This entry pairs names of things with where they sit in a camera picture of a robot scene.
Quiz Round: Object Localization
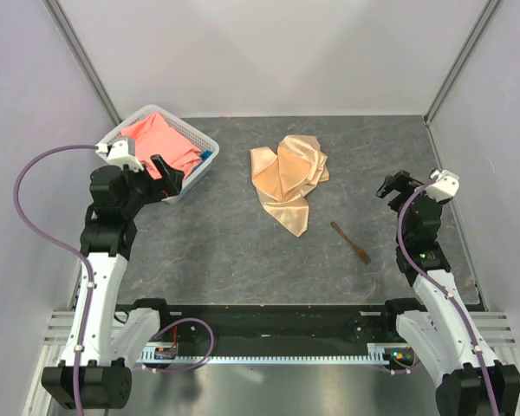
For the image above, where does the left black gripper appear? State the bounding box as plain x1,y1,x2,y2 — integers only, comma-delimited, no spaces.
121,154,184,218

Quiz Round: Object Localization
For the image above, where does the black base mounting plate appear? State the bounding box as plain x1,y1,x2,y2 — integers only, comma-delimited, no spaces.
114,297,421,359

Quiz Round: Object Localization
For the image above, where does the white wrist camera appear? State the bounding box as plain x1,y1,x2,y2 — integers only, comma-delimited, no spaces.
426,169,459,202
95,136,140,169

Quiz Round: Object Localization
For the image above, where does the blue cloth in basket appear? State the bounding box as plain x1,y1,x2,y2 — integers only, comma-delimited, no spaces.
200,150,212,161

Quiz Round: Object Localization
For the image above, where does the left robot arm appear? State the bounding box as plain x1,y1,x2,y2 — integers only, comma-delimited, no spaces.
41,154,184,413

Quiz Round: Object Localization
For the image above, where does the left aluminium frame post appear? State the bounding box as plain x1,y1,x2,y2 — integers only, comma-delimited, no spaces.
42,0,122,125

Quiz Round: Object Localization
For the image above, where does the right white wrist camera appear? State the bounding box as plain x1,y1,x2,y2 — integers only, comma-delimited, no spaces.
426,169,459,202

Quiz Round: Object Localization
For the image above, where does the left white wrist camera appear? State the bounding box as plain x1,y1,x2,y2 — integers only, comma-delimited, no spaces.
95,136,140,169

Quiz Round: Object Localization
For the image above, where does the white slotted cable duct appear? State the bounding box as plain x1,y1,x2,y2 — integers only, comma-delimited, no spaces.
137,343,410,367

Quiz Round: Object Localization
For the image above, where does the brown wooden fork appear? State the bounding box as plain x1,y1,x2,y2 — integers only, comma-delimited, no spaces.
330,221,372,265

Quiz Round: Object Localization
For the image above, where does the peach satin napkin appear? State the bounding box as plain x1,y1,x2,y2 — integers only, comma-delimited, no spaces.
250,135,329,237

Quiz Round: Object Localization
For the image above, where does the aluminium frame post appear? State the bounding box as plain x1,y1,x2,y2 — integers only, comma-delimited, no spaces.
42,0,122,125
423,0,503,127

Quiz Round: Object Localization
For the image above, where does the right aluminium frame post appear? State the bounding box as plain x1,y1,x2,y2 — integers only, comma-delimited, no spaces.
423,0,503,127

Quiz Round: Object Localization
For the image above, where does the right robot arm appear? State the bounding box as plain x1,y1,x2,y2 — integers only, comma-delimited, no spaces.
376,169,520,415

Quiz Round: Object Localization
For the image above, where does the white plastic basket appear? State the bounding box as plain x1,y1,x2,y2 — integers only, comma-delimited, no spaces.
100,104,220,205

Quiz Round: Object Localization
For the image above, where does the pink cloth in basket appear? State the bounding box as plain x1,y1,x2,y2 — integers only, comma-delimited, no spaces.
120,113,202,179

